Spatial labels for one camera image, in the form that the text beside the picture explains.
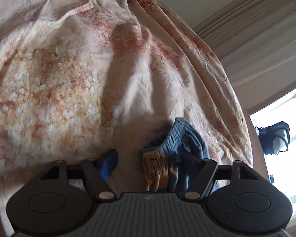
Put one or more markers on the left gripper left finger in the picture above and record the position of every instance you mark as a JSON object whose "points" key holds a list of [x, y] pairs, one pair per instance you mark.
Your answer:
{"points": [[107, 163]]}

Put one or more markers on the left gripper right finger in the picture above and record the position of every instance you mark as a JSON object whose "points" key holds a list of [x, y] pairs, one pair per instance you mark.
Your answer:
{"points": [[191, 164]]}

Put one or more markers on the blue orange patterned pants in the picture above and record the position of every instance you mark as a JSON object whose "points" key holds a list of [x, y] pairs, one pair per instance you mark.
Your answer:
{"points": [[163, 168]]}

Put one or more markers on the small blue red box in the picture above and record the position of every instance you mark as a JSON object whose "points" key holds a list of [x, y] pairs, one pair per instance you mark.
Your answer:
{"points": [[271, 179]]}

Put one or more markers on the dark blue grey backpack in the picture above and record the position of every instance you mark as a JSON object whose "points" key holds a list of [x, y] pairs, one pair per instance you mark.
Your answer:
{"points": [[274, 139]]}

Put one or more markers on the white framed window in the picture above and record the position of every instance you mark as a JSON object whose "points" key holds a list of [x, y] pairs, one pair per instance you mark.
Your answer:
{"points": [[283, 165]]}

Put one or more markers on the pink floral bed quilt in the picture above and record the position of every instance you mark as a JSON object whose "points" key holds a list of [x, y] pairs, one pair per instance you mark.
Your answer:
{"points": [[81, 77]]}

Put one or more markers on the beige curtain right of window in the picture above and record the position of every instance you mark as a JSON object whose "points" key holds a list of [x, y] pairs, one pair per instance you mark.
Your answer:
{"points": [[251, 37]]}

